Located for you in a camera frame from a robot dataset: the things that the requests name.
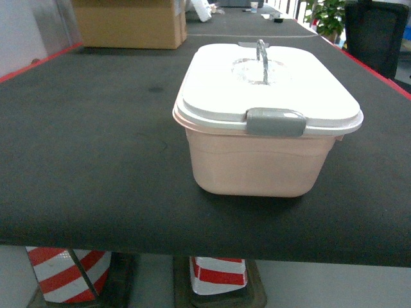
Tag pink plastic storage box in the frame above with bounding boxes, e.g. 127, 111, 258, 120
172, 109, 338, 198

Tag white box lid grey latch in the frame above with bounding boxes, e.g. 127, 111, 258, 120
173, 44, 363, 137

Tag brown cardboard box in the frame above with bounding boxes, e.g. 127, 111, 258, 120
72, 1, 187, 49

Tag black table mat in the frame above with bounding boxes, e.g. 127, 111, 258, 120
1, 10, 410, 267

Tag red white traffic cone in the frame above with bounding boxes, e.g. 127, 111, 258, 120
26, 246, 135, 307
173, 257, 267, 307

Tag white foam sheet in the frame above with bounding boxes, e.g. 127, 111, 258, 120
186, 0, 212, 22

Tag white paper cup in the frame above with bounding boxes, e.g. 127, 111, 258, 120
250, 1, 259, 13

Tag potted green plant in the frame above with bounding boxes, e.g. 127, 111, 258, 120
304, 0, 345, 44

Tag black office chair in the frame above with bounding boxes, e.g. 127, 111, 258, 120
344, 1, 409, 79

